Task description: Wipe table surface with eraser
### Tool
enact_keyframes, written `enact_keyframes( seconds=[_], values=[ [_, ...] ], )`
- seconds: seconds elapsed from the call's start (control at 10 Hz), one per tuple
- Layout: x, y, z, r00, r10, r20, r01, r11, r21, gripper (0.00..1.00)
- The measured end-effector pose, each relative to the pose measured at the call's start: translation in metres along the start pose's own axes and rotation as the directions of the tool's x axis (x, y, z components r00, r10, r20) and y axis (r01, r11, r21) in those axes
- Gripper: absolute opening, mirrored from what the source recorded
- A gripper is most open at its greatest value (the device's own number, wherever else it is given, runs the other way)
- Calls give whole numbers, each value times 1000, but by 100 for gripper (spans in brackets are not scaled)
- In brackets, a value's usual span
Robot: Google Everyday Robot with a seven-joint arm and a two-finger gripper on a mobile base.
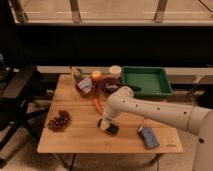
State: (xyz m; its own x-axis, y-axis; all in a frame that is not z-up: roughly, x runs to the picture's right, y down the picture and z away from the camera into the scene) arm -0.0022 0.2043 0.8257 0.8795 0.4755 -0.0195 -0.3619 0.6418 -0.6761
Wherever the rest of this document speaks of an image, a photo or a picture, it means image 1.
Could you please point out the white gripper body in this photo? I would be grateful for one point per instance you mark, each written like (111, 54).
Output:
(105, 118)

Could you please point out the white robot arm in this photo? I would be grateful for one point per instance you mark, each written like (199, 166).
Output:
(194, 119)

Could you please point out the orange carrot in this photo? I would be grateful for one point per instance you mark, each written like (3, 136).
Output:
(98, 106)

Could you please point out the dark red bowl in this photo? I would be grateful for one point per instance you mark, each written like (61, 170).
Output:
(109, 85)

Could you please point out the bunch of dark grapes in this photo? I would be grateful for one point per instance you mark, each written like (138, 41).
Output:
(60, 122)

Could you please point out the green plastic tray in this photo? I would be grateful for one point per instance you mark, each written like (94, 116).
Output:
(153, 81)

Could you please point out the black office chair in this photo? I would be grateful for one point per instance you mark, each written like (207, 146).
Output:
(16, 91)

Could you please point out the blue sponge with handle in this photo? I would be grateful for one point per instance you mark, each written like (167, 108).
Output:
(148, 136)

